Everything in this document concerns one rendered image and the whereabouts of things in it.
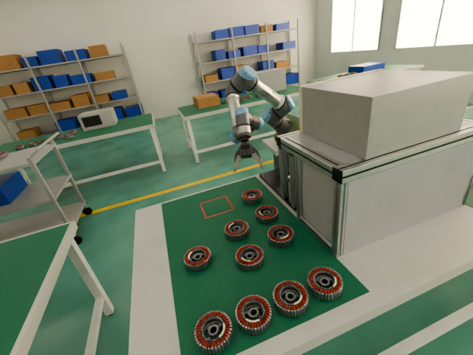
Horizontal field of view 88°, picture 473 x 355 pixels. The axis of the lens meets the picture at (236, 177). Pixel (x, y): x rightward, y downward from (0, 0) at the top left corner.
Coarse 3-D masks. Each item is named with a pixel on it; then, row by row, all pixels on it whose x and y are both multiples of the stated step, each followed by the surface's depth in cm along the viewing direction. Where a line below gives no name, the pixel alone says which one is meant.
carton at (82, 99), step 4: (84, 92) 629; (88, 92) 618; (72, 96) 593; (76, 96) 595; (80, 96) 598; (84, 96) 600; (88, 96) 609; (72, 100) 596; (76, 100) 598; (80, 100) 601; (84, 100) 603; (88, 100) 606; (76, 104) 602; (80, 104) 604; (84, 104) 607; (88, 104) 609
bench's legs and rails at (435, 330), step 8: (472, 304) 123; (456, 312) 121; (464, 312) 120; (472, 312) 120; (440, 320) 119; (448, 320) 118; (456, 320) 118; (464, 320) 119; (424, 328) 117; (432, 328) 116; (440, 328) 116; (448, 328) 116; (416, 336) 114; (424, 336) 114; (432, 336) 113; (400, 344) 112; (408, 344) 112; (416, 344) 111; (384, 352) 110; (392, 352) 110; (400, 352) 110; (408, 352) 111
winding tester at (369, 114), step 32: (320, 96) 93; (352, 96) 78; (384, 96) 72; (416, 96) 76; (448, 96) 81; (320, 128) 98; (352, 128) 82; (384, 128) 77; (416, 128) 82; (448, 128) 88
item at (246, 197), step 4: (244, 192) 136; (248, 192) 137; (252, 192) 137; (256, 192) 136; (260, 192) 134; (244, 196) 133; (248, 196) 137; (252, 196) 136; (256, 196) 131; (260, 196) 131; (244, 200) 132; (248, 200) 130; (252, 200) 130; (256, 200) 131; (260, 200) 132
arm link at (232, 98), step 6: (228, 84) 163; (228, 90) 162; (234, 90) 162; (228, 96) 162; (234, 96) 161; (228, 102) 161; (234, 102) 158; (234, 108) 155; (234, 114) 152; (234, 120) 150; (234, 126) 148; (234, 132) 146; (234, 138) 147
